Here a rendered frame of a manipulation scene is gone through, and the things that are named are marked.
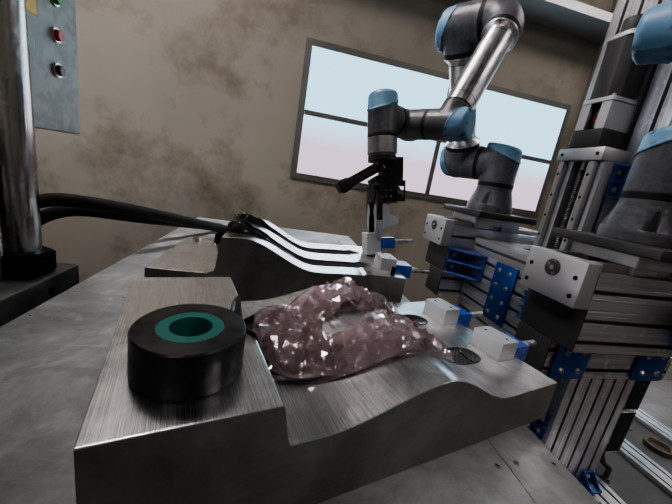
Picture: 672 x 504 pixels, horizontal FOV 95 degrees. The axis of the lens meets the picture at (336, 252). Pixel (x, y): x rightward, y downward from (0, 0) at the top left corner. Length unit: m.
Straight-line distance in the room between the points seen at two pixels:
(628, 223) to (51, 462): 0.92
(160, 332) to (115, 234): 2.71
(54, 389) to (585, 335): 0.83
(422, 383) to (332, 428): 0.10
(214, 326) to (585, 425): 1.23
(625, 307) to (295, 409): 0.68
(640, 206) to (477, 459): 0.61
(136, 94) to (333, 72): 1.43
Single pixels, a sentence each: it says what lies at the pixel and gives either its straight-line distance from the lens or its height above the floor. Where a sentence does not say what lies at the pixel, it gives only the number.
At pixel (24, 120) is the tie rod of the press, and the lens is 0.83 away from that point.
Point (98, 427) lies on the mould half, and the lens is 0.25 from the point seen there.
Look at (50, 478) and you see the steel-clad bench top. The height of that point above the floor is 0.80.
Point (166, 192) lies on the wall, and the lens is 2.77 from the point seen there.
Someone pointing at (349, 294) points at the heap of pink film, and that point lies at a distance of 0.43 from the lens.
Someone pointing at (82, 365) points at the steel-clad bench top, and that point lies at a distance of 0.51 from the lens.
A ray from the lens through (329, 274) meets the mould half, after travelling 0.62.
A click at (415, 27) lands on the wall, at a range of 3.04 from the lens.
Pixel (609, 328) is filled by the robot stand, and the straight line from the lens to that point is 0.82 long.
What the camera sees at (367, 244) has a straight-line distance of 0.78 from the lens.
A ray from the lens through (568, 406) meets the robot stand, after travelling 1.25.
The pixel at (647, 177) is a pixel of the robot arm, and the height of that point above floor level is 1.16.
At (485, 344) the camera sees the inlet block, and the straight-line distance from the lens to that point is 0.52.
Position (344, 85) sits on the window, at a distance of 2.73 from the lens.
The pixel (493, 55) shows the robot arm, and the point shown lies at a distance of 0.99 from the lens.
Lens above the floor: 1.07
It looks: 13 degrees down
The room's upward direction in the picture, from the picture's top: 9 degrees clockwise
